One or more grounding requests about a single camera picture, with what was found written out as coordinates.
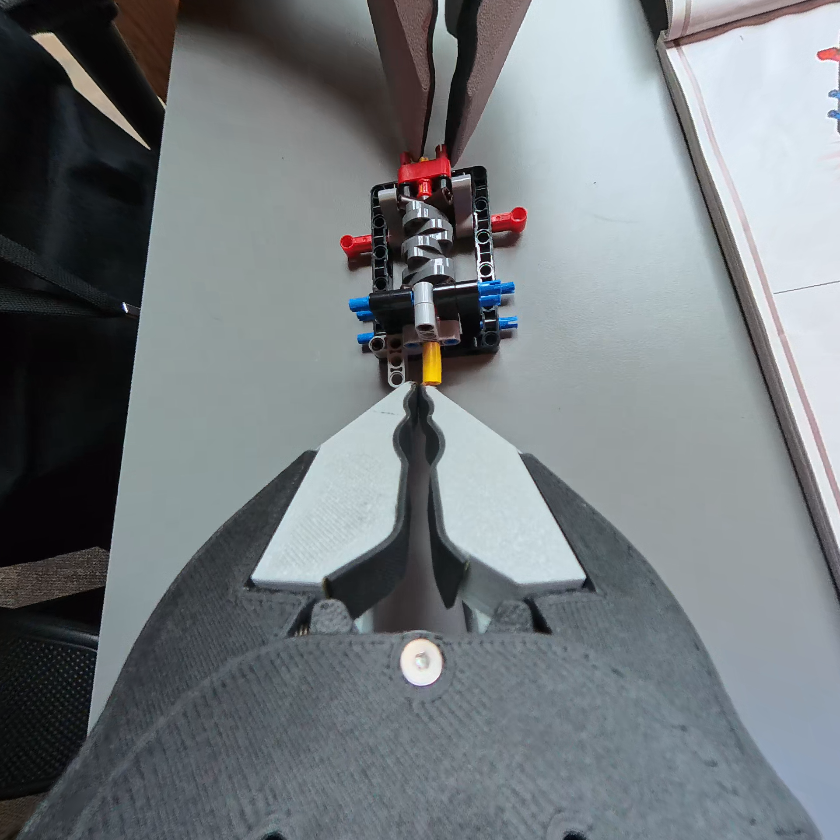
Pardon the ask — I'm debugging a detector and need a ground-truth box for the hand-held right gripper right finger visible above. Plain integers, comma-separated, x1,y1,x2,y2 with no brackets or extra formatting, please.
422,386,588,632

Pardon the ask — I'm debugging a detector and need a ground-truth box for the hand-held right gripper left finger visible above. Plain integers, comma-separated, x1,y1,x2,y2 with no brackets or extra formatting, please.
249,382,421,619

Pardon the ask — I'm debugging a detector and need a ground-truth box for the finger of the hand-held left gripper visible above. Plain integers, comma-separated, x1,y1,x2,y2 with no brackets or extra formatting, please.
446,0,532,166
367,0,439,158

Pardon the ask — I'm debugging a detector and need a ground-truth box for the black lego frame assembly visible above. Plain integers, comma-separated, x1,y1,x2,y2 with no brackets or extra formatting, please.
340,150,529,385

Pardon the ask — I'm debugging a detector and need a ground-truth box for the lego instruction booklet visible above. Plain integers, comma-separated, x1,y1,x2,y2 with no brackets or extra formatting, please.
656,0,840,534

